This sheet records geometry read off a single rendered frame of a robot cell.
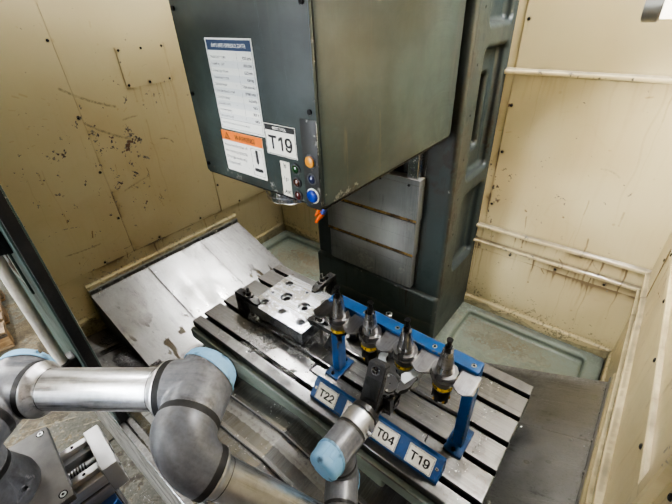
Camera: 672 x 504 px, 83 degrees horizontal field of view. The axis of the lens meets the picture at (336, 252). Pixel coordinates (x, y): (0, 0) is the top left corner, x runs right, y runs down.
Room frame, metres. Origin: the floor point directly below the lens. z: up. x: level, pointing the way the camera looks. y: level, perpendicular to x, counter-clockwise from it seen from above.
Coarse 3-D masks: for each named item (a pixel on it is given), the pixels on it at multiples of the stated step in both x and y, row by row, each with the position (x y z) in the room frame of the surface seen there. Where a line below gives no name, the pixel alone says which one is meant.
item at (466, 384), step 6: (462, 372) 0.61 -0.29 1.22; (468, 372) 0.61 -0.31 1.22; (462, 378) 0.59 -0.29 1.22; (468, 378) 0.59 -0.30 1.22; (474, 378) 0.59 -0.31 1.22; (480, 378) 0.59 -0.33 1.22; (456, 384) 0.58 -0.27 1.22; (462, 384) 0.57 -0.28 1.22; (468, 384) 0.57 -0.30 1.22; (474, 384) 0.57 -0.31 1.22; (480, 384) 0.58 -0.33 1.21; (456, 390) 0.56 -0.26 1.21; (462, 390) 0.56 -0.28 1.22; (468, 390) 0.56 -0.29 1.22; (474, 390) 0.56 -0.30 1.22; (468, 396) 0.54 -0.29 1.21
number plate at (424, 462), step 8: (408, 448) 0.58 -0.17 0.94; (416, 448) 0.57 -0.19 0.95; (408, 456) 0.57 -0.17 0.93; (416, 456) 0.56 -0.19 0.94; (424, 456) 0.55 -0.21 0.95; (432, 456) 0.55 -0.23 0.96; (416, 464) 0.55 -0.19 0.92; (424, 464) 0.54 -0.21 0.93; (432, 464) 0.53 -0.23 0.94; (424, 472) 0.53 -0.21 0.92
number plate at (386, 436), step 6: (378, 426) 0.65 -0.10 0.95; (384, 426) 0.64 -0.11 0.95; (372, 432) 0.64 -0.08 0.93; (378, 432) 0.64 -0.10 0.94; (384, 432) 0.63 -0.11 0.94; (390, 432) 0.63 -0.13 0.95; (396, 432) 0.62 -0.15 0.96; (378, 438) 0.63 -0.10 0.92; (384, 438) 0.62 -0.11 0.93; (390, 438) 0.61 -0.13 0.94; (396, 438) 0.61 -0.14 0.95; (384, 444) 0.61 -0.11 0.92; (390, 444) 0.60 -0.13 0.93; (396, 444) 0.60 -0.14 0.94
